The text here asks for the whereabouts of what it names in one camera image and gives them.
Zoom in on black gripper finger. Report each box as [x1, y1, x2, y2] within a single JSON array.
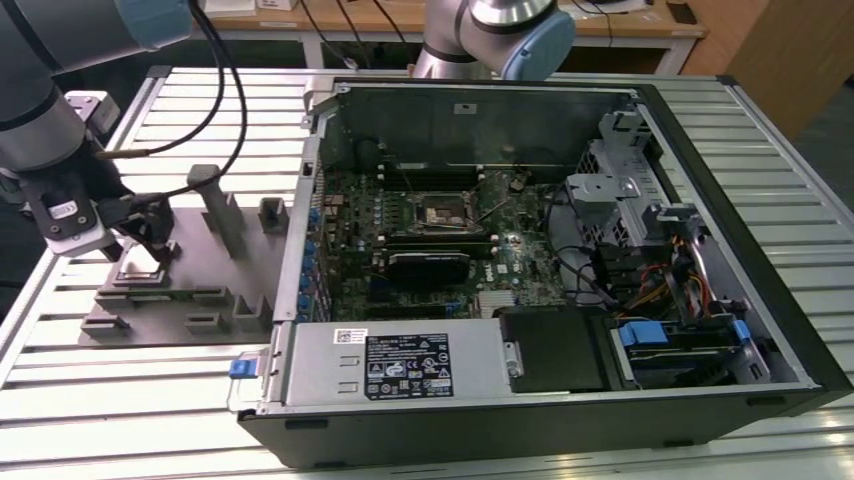
[[99, 219, 151, 265], [126, 192, 178, 263]]

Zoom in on silver square CPU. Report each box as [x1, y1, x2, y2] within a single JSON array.
[[118, 247, 167, 280]]

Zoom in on thin wire locking lever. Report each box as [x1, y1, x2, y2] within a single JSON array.
[[473, 192, 517, 224]]

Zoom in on metal socket cover frame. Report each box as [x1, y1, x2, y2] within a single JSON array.
[[474, 170, 517, 225]]

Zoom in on CPU socket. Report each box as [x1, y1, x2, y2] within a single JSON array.
[[408, 191, 488, 237]]

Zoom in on grey plastic parts rack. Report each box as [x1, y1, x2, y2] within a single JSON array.
[[77, 163, 293, 347]]

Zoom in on grey power supply unit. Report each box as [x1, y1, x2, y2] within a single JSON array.
[[278, 319, 513, 404]]

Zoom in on RAM slot white clips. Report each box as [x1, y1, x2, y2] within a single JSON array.
[[381, 236, 497, 245], [378, 164, 486, 176], [380, 179, 486, 188]]

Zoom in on long black expansion slot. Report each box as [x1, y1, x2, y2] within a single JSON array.
[[365, 304, 450, 320]]

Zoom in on black graphics card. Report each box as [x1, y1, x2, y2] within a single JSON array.
[[385, 251, 474, 288]]

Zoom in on green RAM stick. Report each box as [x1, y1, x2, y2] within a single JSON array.
[[388, 240, 494, 258]]

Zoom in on silver finned heat sink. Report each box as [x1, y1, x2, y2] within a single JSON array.
[[477, 292, 524, 319]]

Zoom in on green motherboard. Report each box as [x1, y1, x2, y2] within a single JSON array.
[[318, 167, 577, 322]]

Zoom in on silver metal latch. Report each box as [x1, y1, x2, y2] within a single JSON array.
[[504, 341, 528, 380]]

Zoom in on black plastic shroud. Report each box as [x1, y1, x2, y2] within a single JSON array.
[[497, 304, 614, 395]]

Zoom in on metal drive cage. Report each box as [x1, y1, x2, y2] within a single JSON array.
[[564, 110, 670, 247]]

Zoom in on black open PC case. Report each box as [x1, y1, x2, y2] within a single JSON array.
[[226, 73, 854, 470]]

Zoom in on blue disk carrier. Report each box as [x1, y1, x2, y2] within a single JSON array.
[[617, 318, 753, 361]]

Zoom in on grey plastic drive latch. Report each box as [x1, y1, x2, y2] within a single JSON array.
[[637, 202, 704, 239]]

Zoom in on wooden desk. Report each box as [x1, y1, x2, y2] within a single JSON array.
[[190, 0, 710, 76]]

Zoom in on wooden cabinet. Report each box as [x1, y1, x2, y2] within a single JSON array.
[[684, 0, 854, 139]]

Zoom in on black cable gold connector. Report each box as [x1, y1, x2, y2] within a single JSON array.
[[95, 0, 233, 158]]

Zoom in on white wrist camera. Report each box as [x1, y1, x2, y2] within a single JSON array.
[[25, 182, 123, 260]]

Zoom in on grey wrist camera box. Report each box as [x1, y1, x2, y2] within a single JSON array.
[[63, 91, 121, 137]]

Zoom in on black camera cable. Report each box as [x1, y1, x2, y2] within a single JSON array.
[[99, 0, 247, 222]]

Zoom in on yellow wire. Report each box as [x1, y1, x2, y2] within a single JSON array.
[[617, 285, 670, 321]]

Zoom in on orange wire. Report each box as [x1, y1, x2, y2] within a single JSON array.
[[685, 267, 713, 321]]

